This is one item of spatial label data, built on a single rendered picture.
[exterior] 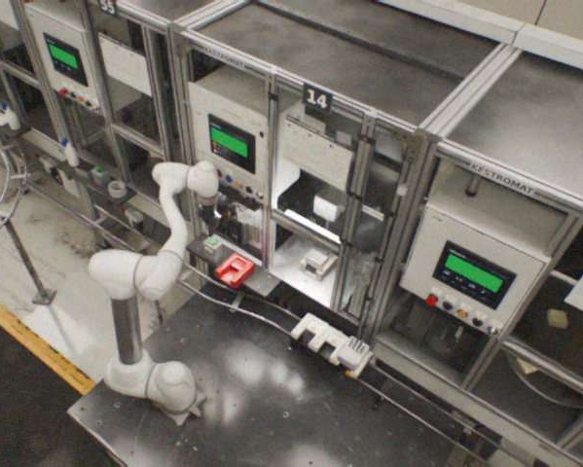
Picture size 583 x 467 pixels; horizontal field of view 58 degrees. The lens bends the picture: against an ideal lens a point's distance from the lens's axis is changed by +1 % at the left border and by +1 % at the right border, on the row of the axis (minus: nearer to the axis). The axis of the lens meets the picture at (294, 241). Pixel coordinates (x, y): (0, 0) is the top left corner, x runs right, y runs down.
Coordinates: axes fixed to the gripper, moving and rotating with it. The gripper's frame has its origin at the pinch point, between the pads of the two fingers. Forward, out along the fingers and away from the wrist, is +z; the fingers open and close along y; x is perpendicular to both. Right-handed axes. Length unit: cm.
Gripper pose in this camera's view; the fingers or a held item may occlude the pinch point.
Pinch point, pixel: (211, 230)
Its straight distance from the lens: 259.3
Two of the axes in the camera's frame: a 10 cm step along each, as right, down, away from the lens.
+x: -5.8, 5.8, -5.7
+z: -0.5, 6.8, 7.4
